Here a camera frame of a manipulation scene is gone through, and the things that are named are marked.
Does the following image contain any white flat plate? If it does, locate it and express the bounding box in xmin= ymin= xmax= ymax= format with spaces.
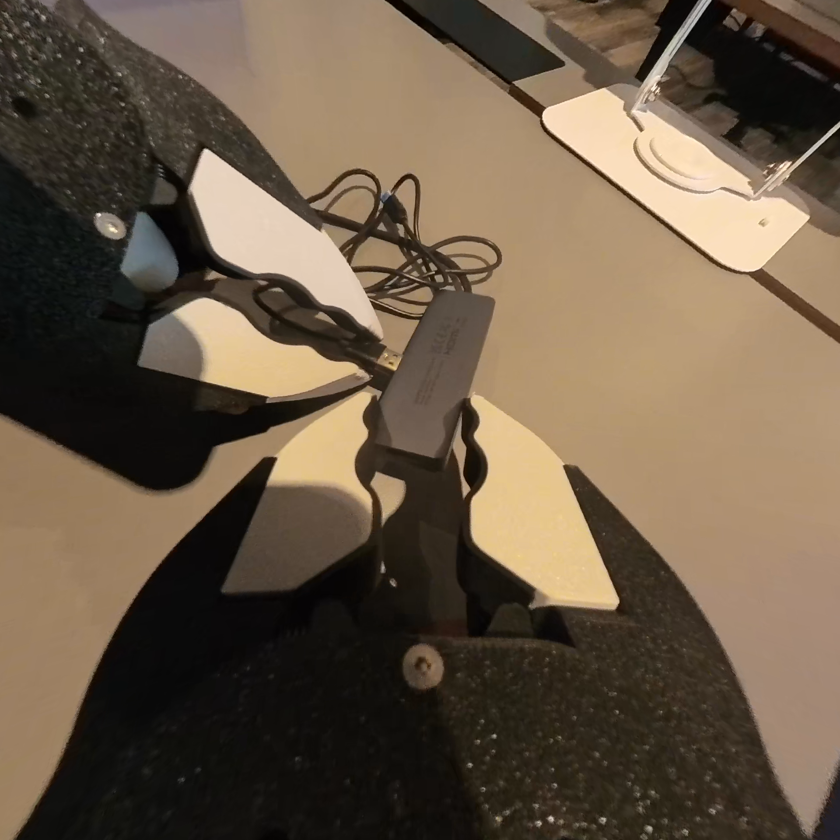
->
xmin=541 ymin=0 xmax=840 ymax=273

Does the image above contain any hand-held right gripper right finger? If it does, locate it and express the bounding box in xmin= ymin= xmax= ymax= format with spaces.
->
xmin=459 ymin=394 xmax=621 ymax=613

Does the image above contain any grey usb hub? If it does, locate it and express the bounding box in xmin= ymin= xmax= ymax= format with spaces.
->
xmin=364 ymin=290 xmax=497 ymax=472

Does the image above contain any black flat pad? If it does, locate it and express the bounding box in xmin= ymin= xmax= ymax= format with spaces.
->
xmin=387 ymin=0 xmax=567 ymax=84

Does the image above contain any black usb cable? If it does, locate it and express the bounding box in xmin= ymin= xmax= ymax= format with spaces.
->
xmin=252 ymin=169 xmax=501 ymax=382

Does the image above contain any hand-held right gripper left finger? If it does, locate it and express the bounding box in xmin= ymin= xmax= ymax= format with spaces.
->
xmin=222 ymin=392 xmax=406 ymax=597

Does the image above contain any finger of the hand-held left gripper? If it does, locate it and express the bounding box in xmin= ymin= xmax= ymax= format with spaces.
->
xmin=136 ymin=279 xmax=375 ymax=401
xmin=121 ymin=148 xmax=386 ymax=342

